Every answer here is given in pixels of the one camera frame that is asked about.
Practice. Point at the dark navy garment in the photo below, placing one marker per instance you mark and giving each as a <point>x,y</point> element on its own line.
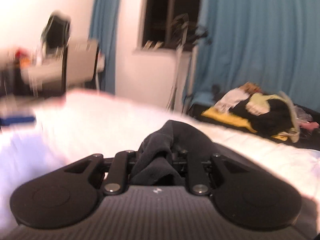
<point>155,162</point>

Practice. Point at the pile of mixed clothes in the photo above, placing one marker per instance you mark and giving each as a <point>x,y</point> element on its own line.
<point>271,115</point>

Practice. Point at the garment steamer stand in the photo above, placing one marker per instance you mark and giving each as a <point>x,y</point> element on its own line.
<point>184,39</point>

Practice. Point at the white bed sheet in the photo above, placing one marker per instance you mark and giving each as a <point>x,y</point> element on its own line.
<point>83,123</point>

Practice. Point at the teal curtain left of window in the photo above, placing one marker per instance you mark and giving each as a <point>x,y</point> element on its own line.
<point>103,27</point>

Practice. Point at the teal curtain of window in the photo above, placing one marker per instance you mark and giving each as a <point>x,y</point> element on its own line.
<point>103,27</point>
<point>274,43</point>

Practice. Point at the dark window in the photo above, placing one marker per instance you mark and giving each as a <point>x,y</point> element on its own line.
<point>163,22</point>

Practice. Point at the teal curtain right of window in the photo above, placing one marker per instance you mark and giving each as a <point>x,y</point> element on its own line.
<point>274,43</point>

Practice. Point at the clutter on dresser top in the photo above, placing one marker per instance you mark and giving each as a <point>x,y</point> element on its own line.
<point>17,57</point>

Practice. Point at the beige chair with black frame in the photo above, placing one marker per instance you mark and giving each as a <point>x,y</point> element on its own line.
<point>79,62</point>

